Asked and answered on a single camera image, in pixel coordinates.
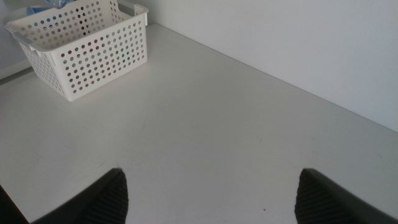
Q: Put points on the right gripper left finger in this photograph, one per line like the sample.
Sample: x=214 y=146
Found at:
x=102 y=202

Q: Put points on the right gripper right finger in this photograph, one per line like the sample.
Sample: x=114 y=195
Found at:
x=323 y=205

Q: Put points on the clear water bottle blue cap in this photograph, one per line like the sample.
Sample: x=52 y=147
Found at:
x=57 y=3

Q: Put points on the white perforated plastic basket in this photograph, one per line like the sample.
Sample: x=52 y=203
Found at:
x=93 y=34

